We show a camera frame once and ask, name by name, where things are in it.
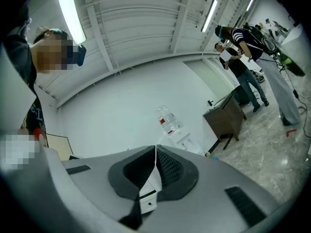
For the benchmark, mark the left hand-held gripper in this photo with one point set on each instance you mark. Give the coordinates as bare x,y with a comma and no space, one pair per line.
12,101

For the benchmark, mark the dark wooden sideboard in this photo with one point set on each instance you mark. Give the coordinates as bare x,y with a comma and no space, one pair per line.
226,120

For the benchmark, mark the black head-mounted camera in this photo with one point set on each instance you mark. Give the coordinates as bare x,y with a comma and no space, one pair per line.
80,54

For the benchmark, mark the light wooden board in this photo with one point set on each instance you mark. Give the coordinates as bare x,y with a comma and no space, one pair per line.
59,147

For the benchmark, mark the clear plastic bottle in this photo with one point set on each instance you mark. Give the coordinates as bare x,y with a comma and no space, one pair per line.
168,120

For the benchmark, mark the small black fixture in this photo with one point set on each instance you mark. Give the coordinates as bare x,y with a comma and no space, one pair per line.
210,103

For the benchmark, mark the person's head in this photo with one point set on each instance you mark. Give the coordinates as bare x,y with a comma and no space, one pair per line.
48,57

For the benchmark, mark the red floor tape mark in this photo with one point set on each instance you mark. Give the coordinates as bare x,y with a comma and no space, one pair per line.
291,132

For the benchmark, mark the white table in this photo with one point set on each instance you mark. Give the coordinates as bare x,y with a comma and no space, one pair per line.
292,36

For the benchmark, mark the person's black printed shirt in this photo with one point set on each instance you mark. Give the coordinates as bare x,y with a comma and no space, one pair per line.
20,54

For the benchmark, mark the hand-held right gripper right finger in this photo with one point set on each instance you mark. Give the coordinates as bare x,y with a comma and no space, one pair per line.
206,178

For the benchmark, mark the long ceiling tube light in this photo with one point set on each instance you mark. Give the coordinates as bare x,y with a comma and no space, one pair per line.
209,14
70,13
251,2

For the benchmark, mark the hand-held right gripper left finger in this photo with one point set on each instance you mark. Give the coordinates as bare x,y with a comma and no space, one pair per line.
97,190

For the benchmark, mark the black backpack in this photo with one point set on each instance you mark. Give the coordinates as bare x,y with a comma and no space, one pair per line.
260,39

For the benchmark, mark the white paper sheet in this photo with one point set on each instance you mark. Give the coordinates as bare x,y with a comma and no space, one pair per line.
225,56

